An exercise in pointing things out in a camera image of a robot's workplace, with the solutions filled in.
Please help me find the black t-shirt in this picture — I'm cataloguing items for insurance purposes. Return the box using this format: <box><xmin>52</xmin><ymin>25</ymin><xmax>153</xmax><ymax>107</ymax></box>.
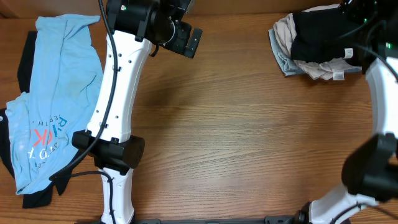
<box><xmin>290</xmin><ymin>8</ymin><xmax>360</xmax><ymax>66</ymax></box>

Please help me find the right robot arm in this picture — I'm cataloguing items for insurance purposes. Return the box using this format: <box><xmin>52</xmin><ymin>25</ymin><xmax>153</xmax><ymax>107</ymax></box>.
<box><xmin>289</xmin><ymin>0</ymin><xmax>397</xmax><ymax>224</ymax></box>

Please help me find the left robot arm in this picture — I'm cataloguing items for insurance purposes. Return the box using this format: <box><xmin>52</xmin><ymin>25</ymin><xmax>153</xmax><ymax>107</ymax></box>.
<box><xmin>72</xmin><ymin>0</ymin><xmax>202</xmax><ymax>223</ymax></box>

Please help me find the light blue printed t-shirt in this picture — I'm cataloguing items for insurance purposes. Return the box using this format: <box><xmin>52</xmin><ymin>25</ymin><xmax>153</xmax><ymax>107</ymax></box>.
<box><xmin>6</xmin><ymin>14</ymin><xmax>103</xmax><ymax>195</ymax></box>

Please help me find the beige folded garment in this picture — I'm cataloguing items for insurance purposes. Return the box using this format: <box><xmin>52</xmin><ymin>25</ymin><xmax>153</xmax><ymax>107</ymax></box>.
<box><xmin>269</xmin><ymin>4</ymin><xmax>361</xmax><ymax>80</ymax></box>

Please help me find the grey folded garment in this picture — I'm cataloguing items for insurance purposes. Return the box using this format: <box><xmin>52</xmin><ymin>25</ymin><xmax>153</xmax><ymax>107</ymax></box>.
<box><xmin>269</xmin><ymin>29</ymin><xmax>361</xmax><ymax>80</ymax></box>

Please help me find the black garment under pile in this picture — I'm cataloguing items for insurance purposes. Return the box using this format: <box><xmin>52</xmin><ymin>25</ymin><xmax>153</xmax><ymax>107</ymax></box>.
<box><xmin>1</xmin><ymin>31</ymin><xmax>80</xmax><ymax>208</ymax></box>

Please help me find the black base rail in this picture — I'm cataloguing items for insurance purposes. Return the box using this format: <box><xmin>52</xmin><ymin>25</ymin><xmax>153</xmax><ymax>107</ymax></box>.
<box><xmin>131</xmin><ymin>216</ymin><xmax>294</xmax><ymax>224</ymax></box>

